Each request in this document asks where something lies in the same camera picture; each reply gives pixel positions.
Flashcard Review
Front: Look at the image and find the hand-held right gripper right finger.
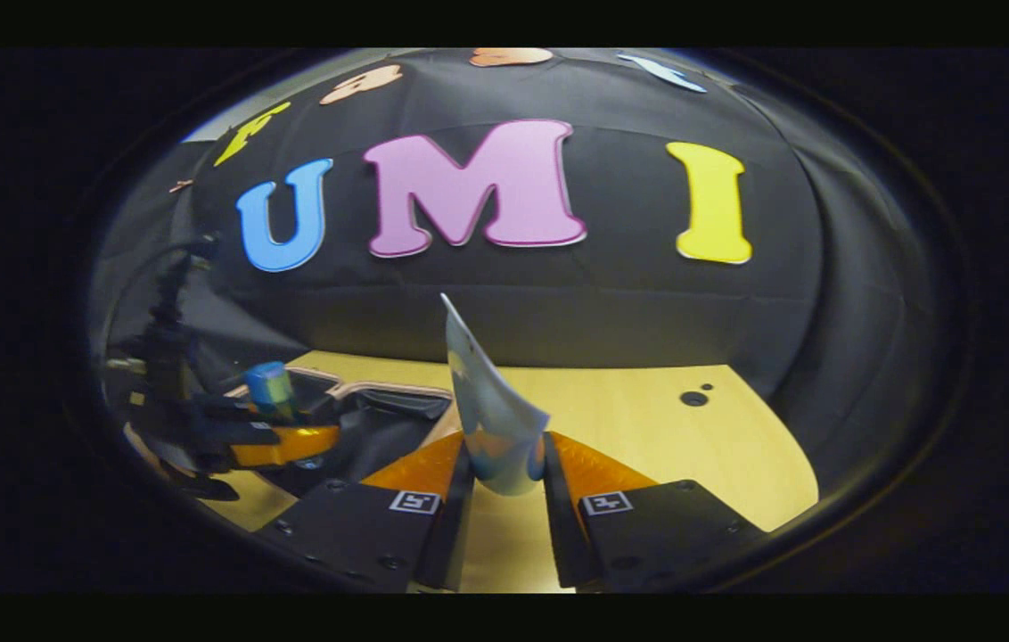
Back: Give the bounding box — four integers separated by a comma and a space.
543, 432, 768, 591

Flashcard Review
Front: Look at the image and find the black backdrop cloth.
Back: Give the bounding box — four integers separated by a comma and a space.
90, 49, 956, 447

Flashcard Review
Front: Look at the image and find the silver blue skincare sachet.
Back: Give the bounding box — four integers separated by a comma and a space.
440, 293, 552, 497

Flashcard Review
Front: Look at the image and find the blue green skincare bottle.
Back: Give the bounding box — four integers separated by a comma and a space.
244, 361, 297, 422

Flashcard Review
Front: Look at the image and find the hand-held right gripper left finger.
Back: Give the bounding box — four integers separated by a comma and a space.
255, 431, 476, 594

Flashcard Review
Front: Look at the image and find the pink suitcase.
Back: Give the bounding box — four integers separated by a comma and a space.
221, 364, 456, 500

